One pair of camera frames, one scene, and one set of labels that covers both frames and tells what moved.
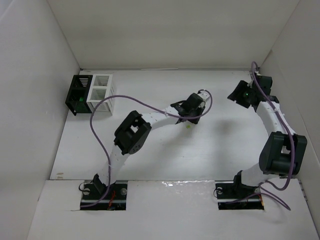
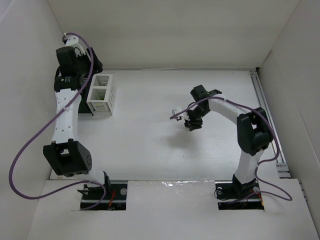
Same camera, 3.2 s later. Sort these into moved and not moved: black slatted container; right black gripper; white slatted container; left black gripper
Moved: right black gripper; left black gripper
Not moved: white slatted container; black slatted container
